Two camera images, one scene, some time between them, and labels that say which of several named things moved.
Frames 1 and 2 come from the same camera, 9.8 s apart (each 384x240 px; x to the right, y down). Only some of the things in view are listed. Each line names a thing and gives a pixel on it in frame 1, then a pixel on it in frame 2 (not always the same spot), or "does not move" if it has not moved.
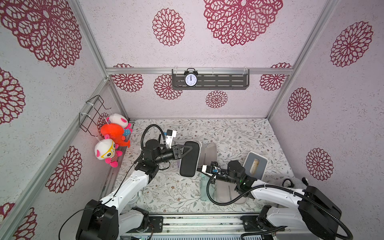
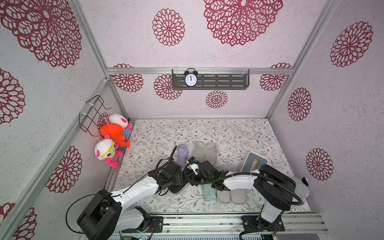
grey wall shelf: x=213 y=79 does not move
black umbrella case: x=189 y=163 to x=183 y=180
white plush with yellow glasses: x=106 y=149 does not move
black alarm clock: x=191 y=77 does not move
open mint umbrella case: x=225 y=190 does not move
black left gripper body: x=166 y=155 to x=172 y=179
